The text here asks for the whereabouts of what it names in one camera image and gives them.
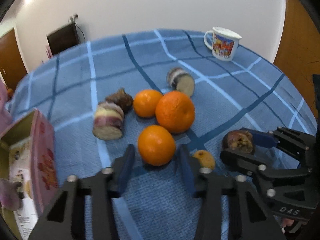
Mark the wrinkled brown passion fruit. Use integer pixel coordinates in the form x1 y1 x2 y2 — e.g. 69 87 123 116
222 129 255 155

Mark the small yellow-brown pear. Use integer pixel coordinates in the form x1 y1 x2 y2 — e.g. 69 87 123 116
193 150 215 170

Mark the dark purple passion fruit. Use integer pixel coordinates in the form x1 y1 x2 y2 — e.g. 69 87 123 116
0 178 22 211

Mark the large orange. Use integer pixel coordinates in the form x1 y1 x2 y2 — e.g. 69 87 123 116
155 91 195 134

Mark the medium orange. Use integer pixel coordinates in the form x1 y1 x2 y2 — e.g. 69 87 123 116
137 125 176 166

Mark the printed paper liner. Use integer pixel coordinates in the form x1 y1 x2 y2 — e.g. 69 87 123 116
9 137 38 239

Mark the pink metal tin tray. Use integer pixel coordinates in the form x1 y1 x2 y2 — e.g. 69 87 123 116
0 108 60 240

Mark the blue plaid tablecloth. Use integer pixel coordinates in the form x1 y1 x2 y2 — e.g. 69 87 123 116
6 29 317 239

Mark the small orange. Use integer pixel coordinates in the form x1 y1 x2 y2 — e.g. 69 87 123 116
133 89 163 118

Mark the white printed mug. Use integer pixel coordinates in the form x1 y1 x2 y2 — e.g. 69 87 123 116
203 27 242 62

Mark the brown wooden door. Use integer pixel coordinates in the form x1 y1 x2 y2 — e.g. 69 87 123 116
0 29 27 91

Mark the black television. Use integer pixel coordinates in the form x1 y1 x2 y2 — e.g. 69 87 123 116
47 23 80 56

